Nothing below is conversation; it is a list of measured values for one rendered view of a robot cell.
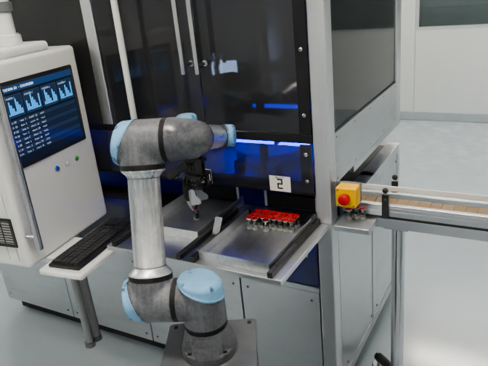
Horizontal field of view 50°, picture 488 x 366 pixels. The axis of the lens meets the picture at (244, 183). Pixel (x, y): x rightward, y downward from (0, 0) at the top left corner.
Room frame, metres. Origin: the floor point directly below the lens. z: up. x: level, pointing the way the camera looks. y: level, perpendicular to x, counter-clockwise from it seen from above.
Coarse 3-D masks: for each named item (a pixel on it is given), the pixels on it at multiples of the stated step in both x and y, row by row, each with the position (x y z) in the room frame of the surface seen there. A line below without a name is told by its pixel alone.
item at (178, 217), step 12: (168, 204) 1.97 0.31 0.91; (180, 204) 2.03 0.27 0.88; (204, 204) 2.01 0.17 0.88; (216, 204) 1.99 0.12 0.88; (228, 204) 1.98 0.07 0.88; (240, 204) 1.95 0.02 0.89; (168, 216) 1.92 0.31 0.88; (180, 216) 1.91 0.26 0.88; (192, 216) 1.89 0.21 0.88; (204, 216) 1.88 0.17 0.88; (168, 228) 1.75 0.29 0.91; (180, 228) 1.80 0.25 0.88; (192, 228) 1.79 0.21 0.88; (204, 228) 1.73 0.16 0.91
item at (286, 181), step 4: (272, 176) 1.81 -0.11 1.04; (276, 176) 1.81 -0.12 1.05; (280, 176) 1.80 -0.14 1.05; (284, 176) 1.79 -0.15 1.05; (272, 180) 1.82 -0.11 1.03; (276, 180) 1.81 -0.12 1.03; (280, 180) 1.80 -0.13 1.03; (284, 180) 1.79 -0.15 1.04; (288, 180) 1.78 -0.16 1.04; (272, 184) 1.82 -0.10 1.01; (276, 184) 1.81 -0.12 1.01; (280, 184) 1.80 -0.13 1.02; (284, 184) 1.79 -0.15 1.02; (288, 184) 1.78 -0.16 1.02; (272, 188) 1.82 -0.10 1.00; (276, 188) 1.81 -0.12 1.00; (284, 188) 1.79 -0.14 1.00; (288, 188) 1.78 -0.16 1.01
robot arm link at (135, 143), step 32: (128, 128) 1.31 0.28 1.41; (160, 128) 1.29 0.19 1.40; (128, 160) 1.28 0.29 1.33; (160, 160) 1.29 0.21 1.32; (160, 192) 1.30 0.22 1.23; (160, 224) 1.26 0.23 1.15; (160, 256) 1.23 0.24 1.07; (128, 288) 1.20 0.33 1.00; (160, 288) 1.19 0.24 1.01; (160, 320) 1.17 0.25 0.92
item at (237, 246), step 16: (240, 224) 1.78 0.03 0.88; (304, 224) 1.66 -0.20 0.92; (224, 240) 1.66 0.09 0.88; (240, 240) 1.65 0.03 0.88; (256, 240) 1.64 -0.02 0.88; (272, 240) 1.63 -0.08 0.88; (288, 240) 1.61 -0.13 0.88; (208, 256) 1.53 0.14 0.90; (224, 256) 1.49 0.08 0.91; (240, 256) 1.54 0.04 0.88; (256, 256) 1.53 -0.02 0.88; (272, 256) 1.51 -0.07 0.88
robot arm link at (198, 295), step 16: (192, 272) 1.23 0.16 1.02; (208, 272) 1.23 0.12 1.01; (176, 288) 1.18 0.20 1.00; (192, 288) 1.15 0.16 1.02; (208, 288) 1.16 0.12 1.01; (176, 304) 1.15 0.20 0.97; (192, 304) 1.14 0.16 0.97; (208, 304) 1.15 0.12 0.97; (224, 304) 1.19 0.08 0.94; (176, 320) 1.16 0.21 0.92; (192, 320) 1.15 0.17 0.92; (208, 320) 1.14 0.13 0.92; (224, 320) 1.18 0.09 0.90
